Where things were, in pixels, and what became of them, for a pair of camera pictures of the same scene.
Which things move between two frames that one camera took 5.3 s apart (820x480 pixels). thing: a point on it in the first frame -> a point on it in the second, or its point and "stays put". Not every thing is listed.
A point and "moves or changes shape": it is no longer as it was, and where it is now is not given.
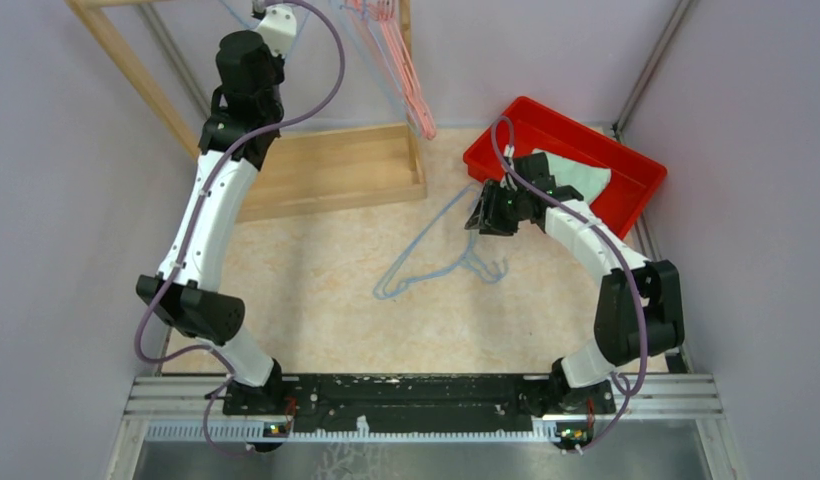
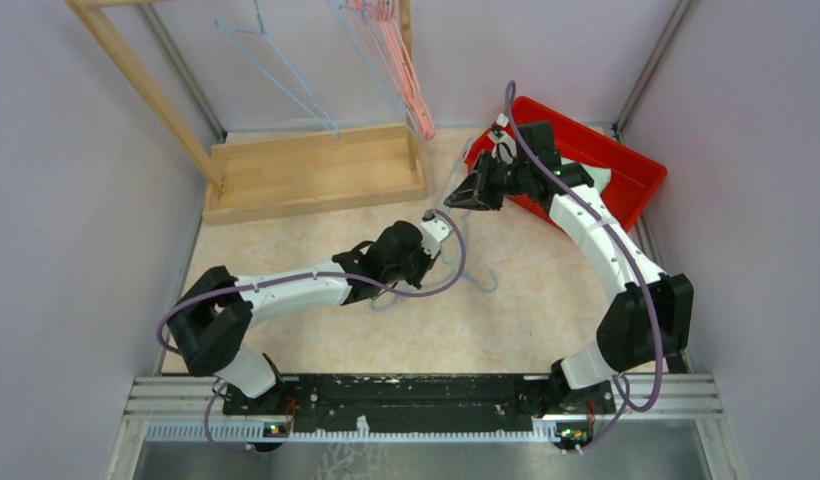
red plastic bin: x=635 y=176 stays put
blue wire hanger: x=298 y=32 -> x=331 y=128
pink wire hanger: x=385 y=12 stays put
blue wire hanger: x=465 y=261 moves or changes shape
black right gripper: x=492 y=223 -> x=474 y=189
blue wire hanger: x=469 y=258 moves or changes shape
